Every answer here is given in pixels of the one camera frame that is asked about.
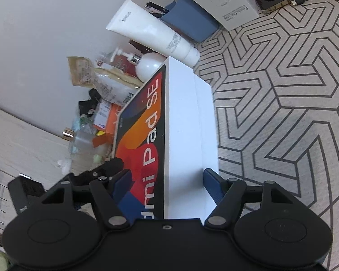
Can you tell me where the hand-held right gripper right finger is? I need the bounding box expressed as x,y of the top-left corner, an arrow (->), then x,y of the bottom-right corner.
203,168 -> 296,228

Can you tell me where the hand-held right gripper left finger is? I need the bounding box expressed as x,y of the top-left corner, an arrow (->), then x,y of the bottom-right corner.
42,169 -> 132,229

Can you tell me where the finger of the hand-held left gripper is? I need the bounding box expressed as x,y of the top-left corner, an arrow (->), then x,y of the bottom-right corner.
71,158 -> 124,188

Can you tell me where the colourful tablet box lid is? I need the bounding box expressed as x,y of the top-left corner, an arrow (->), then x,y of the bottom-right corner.
113,56 -> 198,221

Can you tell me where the clear bottle gold cap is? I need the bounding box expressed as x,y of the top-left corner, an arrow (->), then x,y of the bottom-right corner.
62,128 -> 98,154

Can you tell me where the orange box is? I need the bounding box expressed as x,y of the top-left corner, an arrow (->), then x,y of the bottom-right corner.
92,103 -> 125,149

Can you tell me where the small labelled carton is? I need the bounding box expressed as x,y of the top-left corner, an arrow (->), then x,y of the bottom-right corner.
94,102 -> 113,127

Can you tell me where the dark cloth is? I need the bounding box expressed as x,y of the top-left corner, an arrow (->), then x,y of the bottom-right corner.
78,89 -> 102,116

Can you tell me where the kraft paper snack bag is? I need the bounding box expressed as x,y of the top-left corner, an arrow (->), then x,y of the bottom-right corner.
67,56 -> 144,106

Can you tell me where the clear bottle red label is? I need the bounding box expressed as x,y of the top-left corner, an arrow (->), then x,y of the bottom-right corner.
95,53 -> 139,78

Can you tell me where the white pump bottle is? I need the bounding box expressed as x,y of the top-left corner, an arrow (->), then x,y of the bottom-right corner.
109,48 -> 167,82

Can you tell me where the brown glass bottle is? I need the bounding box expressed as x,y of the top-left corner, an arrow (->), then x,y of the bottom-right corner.
129,40 -> 156,55

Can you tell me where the white cosmetic tube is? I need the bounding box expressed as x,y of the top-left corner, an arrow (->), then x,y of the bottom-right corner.
106,0 -> 200,67

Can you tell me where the black pen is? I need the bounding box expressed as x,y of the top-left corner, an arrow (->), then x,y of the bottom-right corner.
146,2 -> 170,13

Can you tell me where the blue pen holder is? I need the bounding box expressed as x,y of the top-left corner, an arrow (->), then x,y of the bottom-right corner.
160,0 -> 219,43

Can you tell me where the tall white carton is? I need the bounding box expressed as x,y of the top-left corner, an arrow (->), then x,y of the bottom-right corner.
168,0 -> 259,31

